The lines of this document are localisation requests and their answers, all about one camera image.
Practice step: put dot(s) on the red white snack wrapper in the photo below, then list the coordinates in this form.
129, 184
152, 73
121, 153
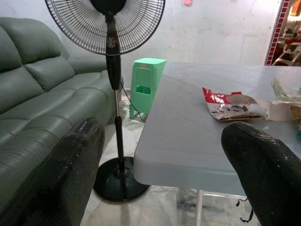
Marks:
216, 99

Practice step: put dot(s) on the torn white paper trash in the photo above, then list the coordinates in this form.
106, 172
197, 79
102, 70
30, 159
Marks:
277, 109

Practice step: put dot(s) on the red tiled door pillar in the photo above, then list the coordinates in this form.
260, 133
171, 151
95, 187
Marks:
274, 42

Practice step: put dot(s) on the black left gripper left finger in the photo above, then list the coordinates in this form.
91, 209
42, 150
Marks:
61, 179

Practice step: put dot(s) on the white plastic chair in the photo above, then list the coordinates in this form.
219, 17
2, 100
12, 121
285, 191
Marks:
288, 48

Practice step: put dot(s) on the black standing fan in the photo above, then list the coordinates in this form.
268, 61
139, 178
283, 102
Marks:
113, 66

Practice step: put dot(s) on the green plastic stool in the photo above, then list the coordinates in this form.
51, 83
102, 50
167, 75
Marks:
150, 66

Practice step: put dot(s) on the pink wall hook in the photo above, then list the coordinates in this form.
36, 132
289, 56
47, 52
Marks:
187, 2

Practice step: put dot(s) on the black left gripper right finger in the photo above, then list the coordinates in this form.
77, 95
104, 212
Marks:
272, 183

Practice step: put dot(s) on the green leather sofa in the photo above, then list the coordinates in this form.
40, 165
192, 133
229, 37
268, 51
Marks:
47, 94

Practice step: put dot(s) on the white metal table leg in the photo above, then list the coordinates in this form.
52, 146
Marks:
200, 207

